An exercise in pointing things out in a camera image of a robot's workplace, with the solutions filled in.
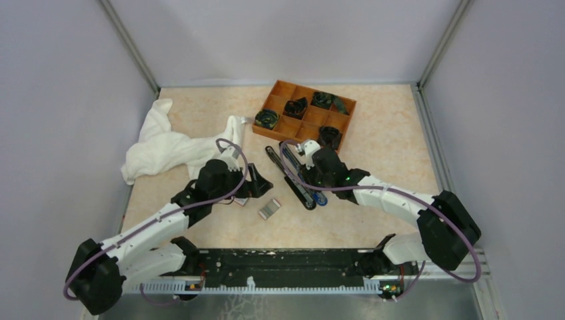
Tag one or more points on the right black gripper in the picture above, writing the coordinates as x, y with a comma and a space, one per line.
308, 174

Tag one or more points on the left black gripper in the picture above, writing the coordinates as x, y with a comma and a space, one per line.
256, 186

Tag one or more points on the red white staple box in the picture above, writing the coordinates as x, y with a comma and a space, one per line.
240, 201

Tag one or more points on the silver staple strip tray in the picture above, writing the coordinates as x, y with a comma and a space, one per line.
269, 209

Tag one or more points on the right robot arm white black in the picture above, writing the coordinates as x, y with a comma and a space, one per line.
446, 233

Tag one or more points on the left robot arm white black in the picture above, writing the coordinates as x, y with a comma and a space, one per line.
101, 272

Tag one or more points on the orange compartment tray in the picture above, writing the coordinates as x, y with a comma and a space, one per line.
315, 117

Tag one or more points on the black rolled tape red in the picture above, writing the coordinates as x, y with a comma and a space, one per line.
295, 108

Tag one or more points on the dark rolled tape top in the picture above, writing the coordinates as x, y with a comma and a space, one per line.
326, 100

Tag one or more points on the dark rolled tape green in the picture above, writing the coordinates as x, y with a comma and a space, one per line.
267, 119

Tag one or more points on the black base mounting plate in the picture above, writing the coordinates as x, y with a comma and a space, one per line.
291, 268

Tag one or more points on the white crumpled towel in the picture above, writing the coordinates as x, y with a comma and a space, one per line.
159, 148

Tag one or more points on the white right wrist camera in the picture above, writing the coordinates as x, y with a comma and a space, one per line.
306, 150

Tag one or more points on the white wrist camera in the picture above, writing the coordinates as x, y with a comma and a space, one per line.
306, 150
230, 156

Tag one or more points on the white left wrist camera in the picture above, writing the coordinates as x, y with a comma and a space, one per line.
230, 156

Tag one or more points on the aluminium frame rail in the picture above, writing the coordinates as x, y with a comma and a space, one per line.
380, 286

